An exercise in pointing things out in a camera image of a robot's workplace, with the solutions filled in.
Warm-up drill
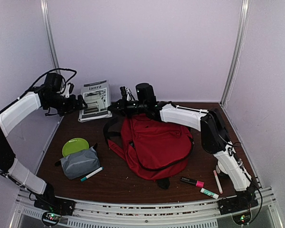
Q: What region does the right aluminium corner post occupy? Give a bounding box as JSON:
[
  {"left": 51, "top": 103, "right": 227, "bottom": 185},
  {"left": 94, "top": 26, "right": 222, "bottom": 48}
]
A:
[{"left": 220, "top": 0, "right": 250, "bottom": 108}]

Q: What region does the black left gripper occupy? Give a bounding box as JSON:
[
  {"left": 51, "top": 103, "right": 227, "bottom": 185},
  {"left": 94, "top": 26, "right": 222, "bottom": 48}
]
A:
[{"left": 45, "top": 93, "right": 87, "bottom": 116}]

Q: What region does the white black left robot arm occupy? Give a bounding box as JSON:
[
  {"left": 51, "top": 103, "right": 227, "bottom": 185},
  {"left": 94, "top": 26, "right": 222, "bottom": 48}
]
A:
[{"left": 0, "top": 68, "right": 87, "bottom": 211}]

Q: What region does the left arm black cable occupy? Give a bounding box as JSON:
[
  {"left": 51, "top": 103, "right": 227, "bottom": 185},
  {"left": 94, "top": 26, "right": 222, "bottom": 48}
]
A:
[{"left": 19, "top": 68, "right": 77, "bottom": 100}]

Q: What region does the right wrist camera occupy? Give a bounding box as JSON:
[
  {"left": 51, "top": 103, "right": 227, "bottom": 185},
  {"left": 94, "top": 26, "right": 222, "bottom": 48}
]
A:
[{"left": 120, "top": 86, "right": 135, "bottom": 101}]

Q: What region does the green white glue stick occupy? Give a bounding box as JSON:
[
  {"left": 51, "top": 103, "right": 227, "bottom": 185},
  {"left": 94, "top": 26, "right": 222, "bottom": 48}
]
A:
[{"left": 200, "top": 188, "right": 219, "bottom": 199}]

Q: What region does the pink black highlighter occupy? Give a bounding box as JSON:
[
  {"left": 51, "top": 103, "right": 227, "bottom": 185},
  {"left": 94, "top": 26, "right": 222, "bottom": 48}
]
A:
[{"left": 180, "top": 177, "right": 204, "bottom": 188}]

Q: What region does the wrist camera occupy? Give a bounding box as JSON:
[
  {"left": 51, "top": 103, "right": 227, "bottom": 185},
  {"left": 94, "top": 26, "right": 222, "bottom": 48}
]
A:
[
  {"left": 120, "top": 86, "right": 135, "bottom": 101},
  {"left": 61, "top": 83, "right": 74, "bottom": 98}
]

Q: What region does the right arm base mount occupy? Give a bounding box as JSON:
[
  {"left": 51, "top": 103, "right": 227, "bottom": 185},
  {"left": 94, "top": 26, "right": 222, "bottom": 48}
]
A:
[{"left": 218, "top": 197, "right": 258, "bottom": 215}]

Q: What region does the left aluminium corner post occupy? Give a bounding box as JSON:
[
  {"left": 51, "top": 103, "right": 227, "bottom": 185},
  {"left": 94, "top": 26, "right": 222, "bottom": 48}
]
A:
[{"left": 40, "top": 0, "right": 59, "bottom": 68}]

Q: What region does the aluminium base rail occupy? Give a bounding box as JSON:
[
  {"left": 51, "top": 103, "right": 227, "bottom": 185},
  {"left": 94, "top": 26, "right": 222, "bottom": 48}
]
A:
[{"left": 9, "top": 186, "right": 282, "bottom": 228}]

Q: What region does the pink white pen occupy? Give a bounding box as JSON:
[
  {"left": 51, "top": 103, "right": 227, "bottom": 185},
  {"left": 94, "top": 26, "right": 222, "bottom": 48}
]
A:
[{"left": 213, "top": 170, "right": 223, "bottom": 194}]

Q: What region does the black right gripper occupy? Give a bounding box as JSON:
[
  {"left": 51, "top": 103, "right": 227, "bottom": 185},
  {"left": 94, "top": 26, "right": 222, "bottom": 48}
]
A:
[{"left": 108, "top": 95, "right": 148, "bottom": 118}]

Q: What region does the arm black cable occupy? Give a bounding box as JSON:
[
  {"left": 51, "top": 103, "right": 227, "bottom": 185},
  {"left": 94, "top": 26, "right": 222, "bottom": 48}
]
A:
[
  {"left": 223, "top": 141, "right": 263, "bottom": 214},
  {"left": 19, "top": 68, "right": 77, "bottom": 100}
]

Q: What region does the green plate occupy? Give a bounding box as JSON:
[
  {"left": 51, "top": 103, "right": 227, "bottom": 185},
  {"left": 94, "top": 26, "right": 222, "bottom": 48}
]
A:
[{"left": 62, "top": 138, "right": 89, "bottom": 157}]

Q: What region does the grey pencil pouch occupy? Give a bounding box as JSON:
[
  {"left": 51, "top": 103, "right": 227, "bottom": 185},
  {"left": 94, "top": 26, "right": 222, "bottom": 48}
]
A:
[{"left": 55, "top": 143, "right": 101, "bottom": 180}]

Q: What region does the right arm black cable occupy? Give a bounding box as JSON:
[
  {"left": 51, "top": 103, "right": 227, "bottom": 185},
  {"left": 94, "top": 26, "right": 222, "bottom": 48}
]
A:
[{"left": 223, "top": 141, "right": 263, "bottom": 214}]

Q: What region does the aluminium corner post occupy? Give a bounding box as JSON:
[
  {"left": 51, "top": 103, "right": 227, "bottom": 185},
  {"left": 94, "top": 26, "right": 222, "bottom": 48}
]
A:
[
  {"left": 220, "top": 0, "right": 250, "bottom": 108},
  {"left": 40, "top": 0, "right": 59, "bottom": 68}
]

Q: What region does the teal white marker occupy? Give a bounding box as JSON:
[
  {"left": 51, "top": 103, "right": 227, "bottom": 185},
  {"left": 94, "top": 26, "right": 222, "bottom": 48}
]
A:
[{"left": 80, "top": 167, "right": 104, "bottom": 182}]

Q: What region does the red student backpack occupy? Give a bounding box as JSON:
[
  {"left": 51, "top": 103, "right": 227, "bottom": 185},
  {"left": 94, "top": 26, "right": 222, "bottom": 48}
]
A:
[{"left": 103, "top": 114, "right": 194, "bottom": 190}]

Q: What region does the black white magazine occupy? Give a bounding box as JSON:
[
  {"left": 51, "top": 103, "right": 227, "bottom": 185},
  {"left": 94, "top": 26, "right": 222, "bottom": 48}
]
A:
[{"left": 78, "top": 80, "right": 112, "bottom": 123}]

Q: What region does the white dark bowl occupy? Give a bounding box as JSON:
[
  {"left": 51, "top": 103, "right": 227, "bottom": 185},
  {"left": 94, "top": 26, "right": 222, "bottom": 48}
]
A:
[{"left": 215, "top": 161, "right": 228, "bottom": 177}]

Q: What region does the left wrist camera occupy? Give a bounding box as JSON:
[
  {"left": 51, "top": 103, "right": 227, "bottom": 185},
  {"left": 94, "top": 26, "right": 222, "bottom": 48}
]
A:
[{"left": 61, "top": 83, "right": 74, "bottom": 98}]

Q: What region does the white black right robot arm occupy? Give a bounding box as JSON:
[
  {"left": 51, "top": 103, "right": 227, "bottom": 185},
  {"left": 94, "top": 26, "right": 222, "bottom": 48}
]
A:
[{"left": 108, "top": 83, "right": 257, "bottom": 210}]

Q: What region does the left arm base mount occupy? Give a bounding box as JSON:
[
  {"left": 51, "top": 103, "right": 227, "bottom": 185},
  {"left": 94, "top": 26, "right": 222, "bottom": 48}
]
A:
[{"left": 34, "top": 198, "right": 76, "bottom": 216}]

